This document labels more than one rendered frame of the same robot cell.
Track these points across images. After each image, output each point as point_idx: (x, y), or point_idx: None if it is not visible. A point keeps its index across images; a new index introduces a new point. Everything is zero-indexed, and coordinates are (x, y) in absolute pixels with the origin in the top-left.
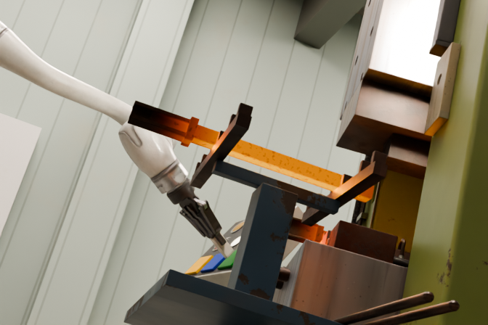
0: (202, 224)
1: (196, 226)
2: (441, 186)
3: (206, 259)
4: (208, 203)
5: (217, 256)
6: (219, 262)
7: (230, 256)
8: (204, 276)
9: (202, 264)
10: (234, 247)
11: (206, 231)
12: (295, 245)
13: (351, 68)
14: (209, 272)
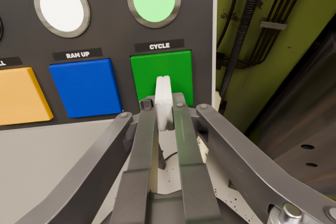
0: (156, 157)
1: (120, 171)
2: None
3: (26, 84)
4: (329, 203)
5: (72, 76)
6: (118, 94)
7: (148, 79)
8: (102, 122)
9: (38, 100)
10: (89, 34)
11: (158, 141)
12: None
13: None
14: (111, 115)
